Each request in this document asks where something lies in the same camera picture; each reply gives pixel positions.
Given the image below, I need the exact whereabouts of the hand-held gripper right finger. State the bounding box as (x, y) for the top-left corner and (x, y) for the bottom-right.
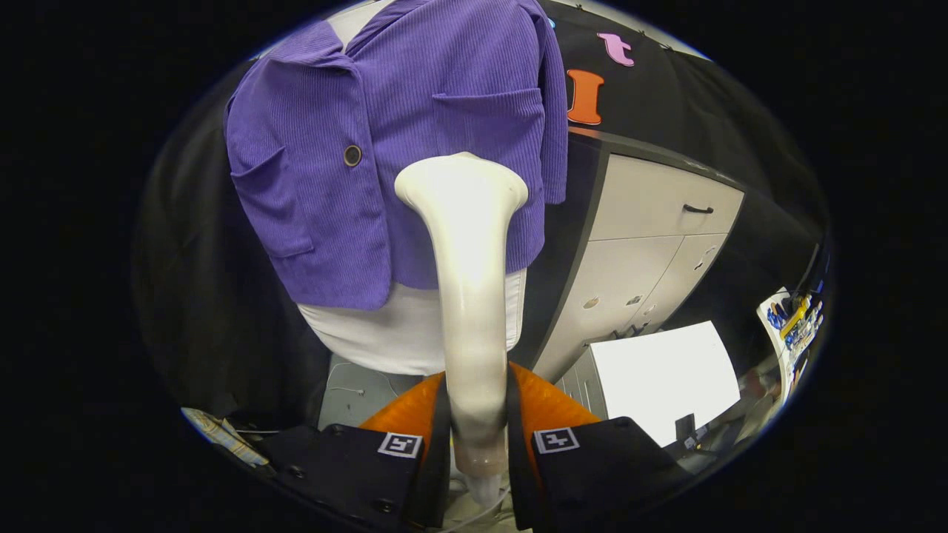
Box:
(506, 363), (693, 532)

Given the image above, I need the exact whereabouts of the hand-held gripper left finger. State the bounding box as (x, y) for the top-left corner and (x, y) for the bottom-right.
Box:
(259, 372), (453, 530)

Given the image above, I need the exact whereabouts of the purple corduroy jacket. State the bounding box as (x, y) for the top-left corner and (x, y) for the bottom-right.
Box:
(224, 0), (570, 310)

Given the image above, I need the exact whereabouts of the white flat panel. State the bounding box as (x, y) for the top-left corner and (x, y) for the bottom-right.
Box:
(589, 321), (741, 447)

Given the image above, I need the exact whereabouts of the plaid cloth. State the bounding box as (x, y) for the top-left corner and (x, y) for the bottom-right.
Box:
(180, 407), (271, 469)

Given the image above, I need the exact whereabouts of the white mannequin torso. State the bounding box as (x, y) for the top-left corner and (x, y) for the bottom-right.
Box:
(296, 0), (528, 376)

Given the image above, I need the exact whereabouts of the grey cabinet with dark top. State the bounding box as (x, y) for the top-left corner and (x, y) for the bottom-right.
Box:
(530, 126), (745, 419)

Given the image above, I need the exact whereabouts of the white side table with clutter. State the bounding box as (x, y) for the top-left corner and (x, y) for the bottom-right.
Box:
(755, 285), (827, 400)

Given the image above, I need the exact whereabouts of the dark flat monitor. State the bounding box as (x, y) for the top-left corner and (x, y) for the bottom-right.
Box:
(794, 243), (828, 312)

